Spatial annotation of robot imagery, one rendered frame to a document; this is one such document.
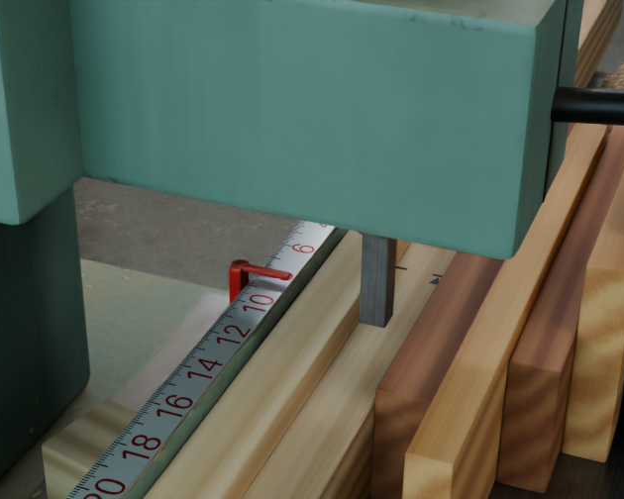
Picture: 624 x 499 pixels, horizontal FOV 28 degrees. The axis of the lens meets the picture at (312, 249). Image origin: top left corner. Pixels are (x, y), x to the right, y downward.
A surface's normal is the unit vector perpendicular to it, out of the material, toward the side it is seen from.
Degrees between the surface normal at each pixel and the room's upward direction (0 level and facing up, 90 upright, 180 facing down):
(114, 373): 0
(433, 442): 0
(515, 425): 90
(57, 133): 90
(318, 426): 0
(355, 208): 90
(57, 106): 90
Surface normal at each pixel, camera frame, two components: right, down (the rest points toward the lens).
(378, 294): -0.36, 0.46
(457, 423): 0.01, -0.87
